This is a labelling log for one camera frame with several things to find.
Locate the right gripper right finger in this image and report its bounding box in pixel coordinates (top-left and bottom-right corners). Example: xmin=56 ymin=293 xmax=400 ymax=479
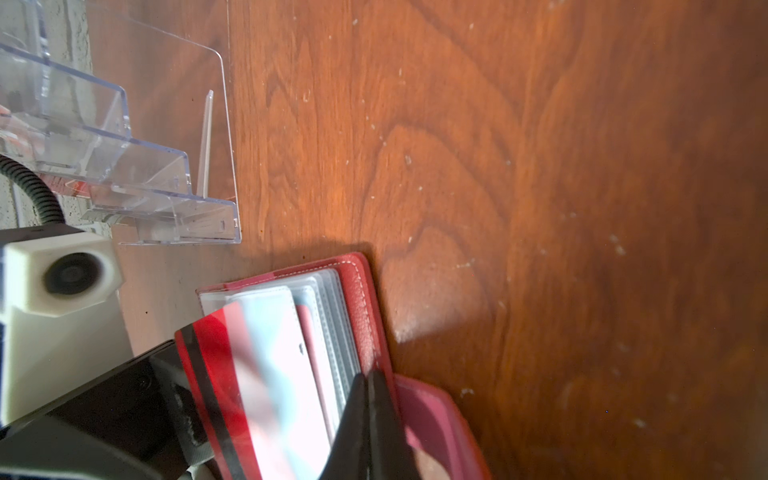
xmin=367 ymin=370 xmax=420 ymax=480

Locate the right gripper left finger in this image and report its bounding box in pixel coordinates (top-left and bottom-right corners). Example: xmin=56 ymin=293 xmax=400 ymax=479
xmin=319 ymin=373 xmax=369 ymax=480

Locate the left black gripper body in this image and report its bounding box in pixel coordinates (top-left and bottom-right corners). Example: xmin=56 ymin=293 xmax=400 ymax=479
xmin=1 ymin=340 xmax=213 ymax=479

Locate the red card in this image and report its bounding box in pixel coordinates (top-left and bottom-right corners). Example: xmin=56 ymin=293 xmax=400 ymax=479
xmin=175 ymin=287 xmax=330 ymax=479

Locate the red leather card holder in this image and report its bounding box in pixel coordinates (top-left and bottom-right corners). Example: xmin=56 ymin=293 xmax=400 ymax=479
xmin=196 ymin=252 xmax=491 ymax=479

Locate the clear acrylic card organizer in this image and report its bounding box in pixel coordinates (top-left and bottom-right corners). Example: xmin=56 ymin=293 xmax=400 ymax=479
xmin=0 ymin=0 xmax=242 ymax=246

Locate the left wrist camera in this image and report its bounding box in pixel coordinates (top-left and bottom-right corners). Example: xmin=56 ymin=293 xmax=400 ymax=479
xmin=1 ymin=223 xmax=133 ymax=425

